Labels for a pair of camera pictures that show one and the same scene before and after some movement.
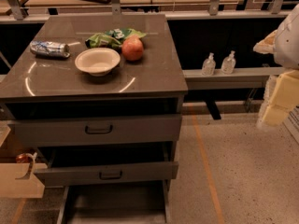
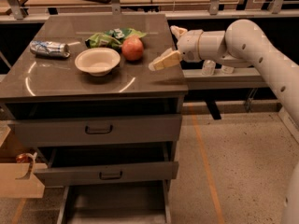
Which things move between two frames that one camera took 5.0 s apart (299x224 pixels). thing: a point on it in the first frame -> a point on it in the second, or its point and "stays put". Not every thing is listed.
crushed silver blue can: (49, 49) stays put
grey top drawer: (92, 131) stays put
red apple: (133, 48) stays put
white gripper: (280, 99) -> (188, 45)
